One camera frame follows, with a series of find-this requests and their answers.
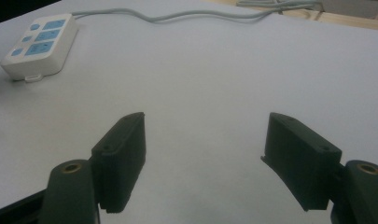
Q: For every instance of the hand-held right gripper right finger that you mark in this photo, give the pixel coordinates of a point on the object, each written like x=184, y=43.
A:
x=301, y=161

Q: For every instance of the white power strip blue sockets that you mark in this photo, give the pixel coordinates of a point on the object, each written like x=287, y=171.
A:
x=40, y=46

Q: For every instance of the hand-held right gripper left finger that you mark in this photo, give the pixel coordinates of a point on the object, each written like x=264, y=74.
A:
x=119, y=161

